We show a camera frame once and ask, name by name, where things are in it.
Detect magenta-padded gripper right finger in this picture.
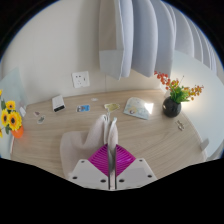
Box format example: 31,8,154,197
111,143,158,191

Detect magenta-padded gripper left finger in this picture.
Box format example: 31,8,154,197
67,143,113,191

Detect beige towel with green edge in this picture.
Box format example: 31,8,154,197
59,114,120,179

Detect blue picture sticker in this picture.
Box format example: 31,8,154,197
76,104,91,113

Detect yellow picture sticker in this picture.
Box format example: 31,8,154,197
103,102,121,113

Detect grey green sticker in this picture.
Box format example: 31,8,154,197
36,114,47,125

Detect black round vase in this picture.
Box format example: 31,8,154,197
162,96,183,118

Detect white divider clamp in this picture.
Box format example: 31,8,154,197
199,138,210,152
18,106,28,118

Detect small white box device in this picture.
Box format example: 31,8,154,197
51,94,67,113

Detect orange round vase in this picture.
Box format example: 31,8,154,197
10,124,25,140

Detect orange flower green sprig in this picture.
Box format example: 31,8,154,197
153,70,205,104

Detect artificial sunflower bouquet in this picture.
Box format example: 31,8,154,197
0,89,24,138

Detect frosted desk divider panel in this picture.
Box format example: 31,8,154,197
169,49,224,161
0,66,29,158

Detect grey pleated curtain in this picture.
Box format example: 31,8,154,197
98,0,218,81

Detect white wall socket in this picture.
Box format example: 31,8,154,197
71,70,91,89

